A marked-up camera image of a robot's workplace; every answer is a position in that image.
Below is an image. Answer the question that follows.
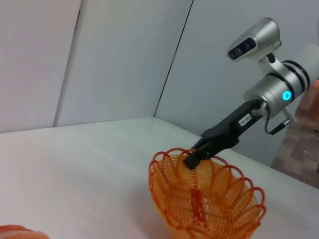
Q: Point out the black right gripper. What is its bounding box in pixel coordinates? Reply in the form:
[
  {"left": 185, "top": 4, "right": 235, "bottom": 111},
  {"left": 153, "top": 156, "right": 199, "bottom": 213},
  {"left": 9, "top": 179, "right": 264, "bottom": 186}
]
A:
[{"left": 184, "top": 98, "right": 266, "bottom": 171}]

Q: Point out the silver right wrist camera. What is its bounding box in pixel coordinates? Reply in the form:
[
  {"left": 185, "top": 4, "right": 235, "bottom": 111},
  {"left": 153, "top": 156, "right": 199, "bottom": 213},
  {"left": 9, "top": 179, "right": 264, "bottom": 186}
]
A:
[{"left": 227, "top": 17, "right": 285, "bottom": 75}]

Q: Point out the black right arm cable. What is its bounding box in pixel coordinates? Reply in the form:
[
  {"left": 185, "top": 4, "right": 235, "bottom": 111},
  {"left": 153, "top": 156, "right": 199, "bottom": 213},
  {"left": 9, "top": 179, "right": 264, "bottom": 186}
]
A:
[{"left": 263, "top": 102, "right": 292, "bottom": 135}]

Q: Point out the orange striped bread loaf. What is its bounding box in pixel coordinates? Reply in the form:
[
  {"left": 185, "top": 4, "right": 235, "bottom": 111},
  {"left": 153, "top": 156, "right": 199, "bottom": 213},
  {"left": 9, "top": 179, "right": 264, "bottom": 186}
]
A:
[{"left": 0, "top": 224, "right": 49, "bottom": 239}]

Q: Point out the orange woven plastic basket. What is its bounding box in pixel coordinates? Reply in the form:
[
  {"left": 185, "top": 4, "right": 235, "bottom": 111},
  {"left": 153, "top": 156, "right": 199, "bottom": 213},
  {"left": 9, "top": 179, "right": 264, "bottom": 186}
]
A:
[{"left": 149, "top": 147, "right": 266, "bottom": 239}]

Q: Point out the metal plug on right gripper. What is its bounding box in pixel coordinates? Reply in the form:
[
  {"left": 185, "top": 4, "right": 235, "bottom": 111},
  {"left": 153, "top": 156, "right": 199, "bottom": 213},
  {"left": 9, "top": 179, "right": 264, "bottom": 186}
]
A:
[{"left": 251, "top": 102, "right": 269, "bottom": 117}]

